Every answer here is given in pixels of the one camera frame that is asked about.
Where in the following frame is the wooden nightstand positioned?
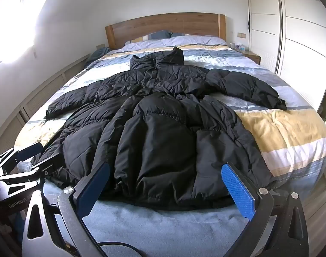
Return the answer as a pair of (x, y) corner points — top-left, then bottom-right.
(234, 49), (261, 65)

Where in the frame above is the black puffer jacket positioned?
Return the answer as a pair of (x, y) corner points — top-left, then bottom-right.
(32, 47), (287, 211)

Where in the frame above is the white wardrobe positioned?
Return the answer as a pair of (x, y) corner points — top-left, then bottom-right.
(245, 0), (326, 113)

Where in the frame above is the black cable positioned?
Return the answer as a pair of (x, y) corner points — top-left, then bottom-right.
(97, 242), (145, 257)

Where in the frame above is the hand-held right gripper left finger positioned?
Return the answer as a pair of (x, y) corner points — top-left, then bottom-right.
(22, 162), (111, 257)

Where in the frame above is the wooden headboard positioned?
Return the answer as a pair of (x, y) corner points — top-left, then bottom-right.
(105, 13), (226, 50)

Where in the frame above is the striped duvet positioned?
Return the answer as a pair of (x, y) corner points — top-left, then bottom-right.
(14, 36), (326, 193)

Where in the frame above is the blue cloth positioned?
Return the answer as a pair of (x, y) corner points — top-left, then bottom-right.
(84, 47), (112, 67)

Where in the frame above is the light blue blanket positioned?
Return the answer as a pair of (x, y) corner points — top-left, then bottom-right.
(42, 179), (263, 257)

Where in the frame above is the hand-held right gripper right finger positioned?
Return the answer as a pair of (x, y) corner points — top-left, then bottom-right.
(221, 162), (311, 257)

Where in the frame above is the striped blue pillow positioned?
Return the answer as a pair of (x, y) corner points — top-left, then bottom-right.
(125, 30), (172, 46)

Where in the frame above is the bright window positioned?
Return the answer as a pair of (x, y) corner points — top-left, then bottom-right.
(0, 0), (44, 69)

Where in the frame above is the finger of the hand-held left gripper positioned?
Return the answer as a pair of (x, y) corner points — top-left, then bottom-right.
(30, 152), (63, 178)
(0, 142), (43, 170)

